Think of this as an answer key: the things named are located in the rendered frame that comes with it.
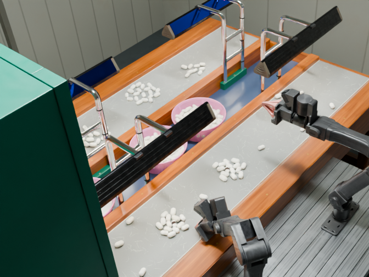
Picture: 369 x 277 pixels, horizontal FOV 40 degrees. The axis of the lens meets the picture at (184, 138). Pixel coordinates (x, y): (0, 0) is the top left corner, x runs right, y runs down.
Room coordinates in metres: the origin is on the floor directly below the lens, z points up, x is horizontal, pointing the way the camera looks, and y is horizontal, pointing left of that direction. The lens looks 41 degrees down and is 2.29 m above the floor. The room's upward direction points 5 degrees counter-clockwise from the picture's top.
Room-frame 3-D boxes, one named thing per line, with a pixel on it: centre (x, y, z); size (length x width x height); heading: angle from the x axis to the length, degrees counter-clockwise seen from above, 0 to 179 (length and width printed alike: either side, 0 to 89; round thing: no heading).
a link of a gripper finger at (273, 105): (1.57, -0.36, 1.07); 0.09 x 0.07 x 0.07; 45
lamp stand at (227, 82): (2.39, -0.24, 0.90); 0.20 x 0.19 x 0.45; 134
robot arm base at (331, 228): (1.32, -0.60, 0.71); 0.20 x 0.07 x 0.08; 135
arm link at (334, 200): (1.33, -0.59, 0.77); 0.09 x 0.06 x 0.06; 135
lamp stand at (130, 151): (1.43, 0.17, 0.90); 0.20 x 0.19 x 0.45; 134
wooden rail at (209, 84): (1.99, 0.12, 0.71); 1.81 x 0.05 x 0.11; 134
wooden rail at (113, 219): (1.76, -0.11, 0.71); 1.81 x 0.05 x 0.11; 134
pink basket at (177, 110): (1.96, -0.08, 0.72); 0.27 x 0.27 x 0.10
